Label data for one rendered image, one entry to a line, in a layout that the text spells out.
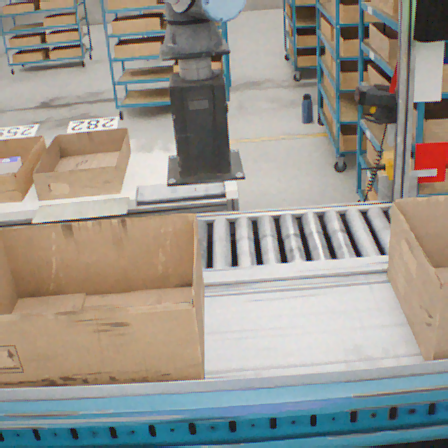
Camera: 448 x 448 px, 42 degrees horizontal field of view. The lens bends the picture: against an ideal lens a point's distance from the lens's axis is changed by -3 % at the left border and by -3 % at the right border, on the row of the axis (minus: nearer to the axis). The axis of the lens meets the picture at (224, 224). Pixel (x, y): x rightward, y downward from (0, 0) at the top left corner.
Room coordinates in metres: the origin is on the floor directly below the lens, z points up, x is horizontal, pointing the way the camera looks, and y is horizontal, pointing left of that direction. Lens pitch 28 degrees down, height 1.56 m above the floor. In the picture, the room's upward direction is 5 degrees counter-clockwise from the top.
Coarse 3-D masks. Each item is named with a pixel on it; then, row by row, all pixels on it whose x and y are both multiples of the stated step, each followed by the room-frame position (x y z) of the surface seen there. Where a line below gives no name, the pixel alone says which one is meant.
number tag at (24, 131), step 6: (24, 126) 2.26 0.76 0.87; (30, 126) 2.25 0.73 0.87; (36, 126) 2.25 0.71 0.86; (0, 132) 2.23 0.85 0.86; (6, 132) 2.23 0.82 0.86; (12, 132) 2.22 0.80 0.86; (18, 132) 2.21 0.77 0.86; (24, 132) 2.21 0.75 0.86; (30, 132) 2.20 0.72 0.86; (0, 138) 2.18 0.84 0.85; (6, 138) 2.18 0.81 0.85; (12, 138) 2.18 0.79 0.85
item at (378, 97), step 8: (360, 88) 1.62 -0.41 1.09; (368, 88) 1.61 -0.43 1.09; (376, 88) 1.61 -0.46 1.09; (384, 88) 1.60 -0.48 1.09; (360, 96) 1.60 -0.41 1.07; (368, 96) 1.59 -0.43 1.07; (376, 96) 1.59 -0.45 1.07; (384, 96) 1.59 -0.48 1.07; (392, 96) 1.59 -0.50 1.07; (360, 104) 1.60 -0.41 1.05; (368, 104) 1.59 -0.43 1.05; (376, 104) 1.59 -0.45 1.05; (384, 104) 1.59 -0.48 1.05; (392, 104) 1.59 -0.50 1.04; (376, 112) 1.61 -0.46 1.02; (384, 112) 1.60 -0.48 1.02; (376, 120) 1.60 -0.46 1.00
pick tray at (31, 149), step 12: (0, 144) 2.18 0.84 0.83; (12, 144) 2.17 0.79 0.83; (24, 144) 2.17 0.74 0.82; (36, 144) 2.17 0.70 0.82; (0, 156) 2.17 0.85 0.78; (12, 156) 2.17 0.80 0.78; (24, 156) 2.17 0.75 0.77; (36, 156) 2.03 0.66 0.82; (24, 168) 1.88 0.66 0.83; (0, 180) 1.79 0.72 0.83; (12, 180) 1.79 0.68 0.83; (24, 180) 1.86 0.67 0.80; (0, 192) 1.79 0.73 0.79; (12, 192) 1.79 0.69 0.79; (24, 192) 1.83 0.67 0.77
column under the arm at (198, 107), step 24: (216, 72) 1.96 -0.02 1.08; (192, 96) 1.85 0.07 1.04; (216, 96) 1.85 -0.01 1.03; (192, 120) 1.85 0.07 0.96; (216, 120) 1.85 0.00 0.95; (192, 144) 1.85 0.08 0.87; (216, 144) 1.86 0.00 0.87; (168, 168) 1.94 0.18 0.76; (192, 168) 1.85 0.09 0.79; (216, 168) 1.85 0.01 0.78; (240, 168) 1.89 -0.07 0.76
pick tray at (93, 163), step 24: (72, 144) 2.16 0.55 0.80; (96, 144) 2.16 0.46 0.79; (120, 144) 2.16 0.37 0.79; (48, 168) 1.97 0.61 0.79; (72, 168) 2.03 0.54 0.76; (96, 168) 1.78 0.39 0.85; (120, 168) 1.86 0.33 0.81; (48, 192) 1.78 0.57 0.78; (72, 192) 1.78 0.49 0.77; (96, 192) 1.79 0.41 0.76
